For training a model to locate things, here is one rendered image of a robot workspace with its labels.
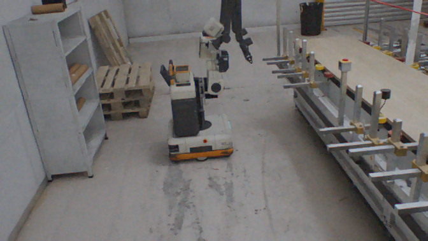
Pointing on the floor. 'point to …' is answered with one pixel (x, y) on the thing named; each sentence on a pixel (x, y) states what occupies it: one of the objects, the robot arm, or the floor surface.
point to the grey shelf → (58, 88)
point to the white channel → (413, 32)
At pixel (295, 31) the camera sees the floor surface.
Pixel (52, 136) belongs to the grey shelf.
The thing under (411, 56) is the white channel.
